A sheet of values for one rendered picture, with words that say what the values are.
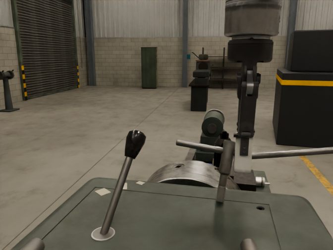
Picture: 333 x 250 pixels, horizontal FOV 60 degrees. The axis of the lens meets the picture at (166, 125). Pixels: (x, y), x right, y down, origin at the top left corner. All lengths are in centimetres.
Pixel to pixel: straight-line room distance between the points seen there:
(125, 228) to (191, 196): 16
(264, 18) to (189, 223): 35
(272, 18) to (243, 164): 25
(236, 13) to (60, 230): 44
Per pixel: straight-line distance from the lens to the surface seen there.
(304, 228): 54
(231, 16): 51
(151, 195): 58
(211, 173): 76
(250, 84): 47
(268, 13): 50
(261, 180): 143
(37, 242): 46
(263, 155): 56
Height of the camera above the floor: 152
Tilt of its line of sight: 13 degrees down
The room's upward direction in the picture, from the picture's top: straight up
